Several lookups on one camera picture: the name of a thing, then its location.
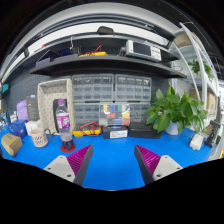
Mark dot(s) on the grey drawer cabinet right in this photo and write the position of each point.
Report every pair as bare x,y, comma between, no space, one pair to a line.
135,90

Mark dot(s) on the black box white label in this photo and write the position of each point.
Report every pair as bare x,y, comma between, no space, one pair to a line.
113,132

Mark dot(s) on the purple plastic bag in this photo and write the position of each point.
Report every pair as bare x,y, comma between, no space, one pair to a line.
22,110

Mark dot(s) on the black shelf board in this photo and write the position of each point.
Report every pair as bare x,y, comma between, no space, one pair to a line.
105,64

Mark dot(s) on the clear bottle purple label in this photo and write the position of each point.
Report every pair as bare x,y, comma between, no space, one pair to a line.
64,125

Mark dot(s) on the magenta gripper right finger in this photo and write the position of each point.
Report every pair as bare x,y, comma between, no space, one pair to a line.
152,166

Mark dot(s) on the green potted plant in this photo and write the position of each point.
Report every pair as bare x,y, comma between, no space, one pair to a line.
170,107

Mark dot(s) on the clear box coloured parts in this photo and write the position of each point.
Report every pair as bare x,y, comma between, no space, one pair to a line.
114,114

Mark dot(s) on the white small box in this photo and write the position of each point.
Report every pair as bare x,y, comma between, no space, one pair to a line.
30,125

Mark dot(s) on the grey drawer cabinet left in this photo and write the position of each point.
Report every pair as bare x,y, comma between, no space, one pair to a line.
88,92

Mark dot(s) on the white oscilloscope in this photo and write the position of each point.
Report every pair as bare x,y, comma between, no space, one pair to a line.
141,50

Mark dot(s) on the yellow multimeter with leads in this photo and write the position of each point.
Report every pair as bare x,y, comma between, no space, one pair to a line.
91,129

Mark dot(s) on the brown cardboard box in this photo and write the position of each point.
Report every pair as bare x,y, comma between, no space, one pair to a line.
11,143

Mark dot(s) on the patterned ceramic mug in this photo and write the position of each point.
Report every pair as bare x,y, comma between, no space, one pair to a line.
40,137

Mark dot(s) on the grey drawer cabinet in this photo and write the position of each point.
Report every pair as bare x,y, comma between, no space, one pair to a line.
135,90
88,92

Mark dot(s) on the dark grey carton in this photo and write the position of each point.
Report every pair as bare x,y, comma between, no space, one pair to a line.
32,108

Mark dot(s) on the black flat case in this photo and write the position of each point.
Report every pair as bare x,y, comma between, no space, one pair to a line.
141,130

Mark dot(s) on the white power adapter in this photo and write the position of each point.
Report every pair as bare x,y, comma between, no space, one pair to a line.
196,142

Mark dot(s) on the beige perforated tray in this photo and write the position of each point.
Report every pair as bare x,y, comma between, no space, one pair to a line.
46,93

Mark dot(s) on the blue plastic box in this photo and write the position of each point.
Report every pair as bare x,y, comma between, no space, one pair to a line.
18,128

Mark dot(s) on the yellow meter on shelf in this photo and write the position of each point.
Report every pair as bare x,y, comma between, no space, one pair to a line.
97,52

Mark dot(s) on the red round coaster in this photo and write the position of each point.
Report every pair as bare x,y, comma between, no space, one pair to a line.
65,150

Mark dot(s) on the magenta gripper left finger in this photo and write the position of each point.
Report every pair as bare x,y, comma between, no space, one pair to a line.
73,167

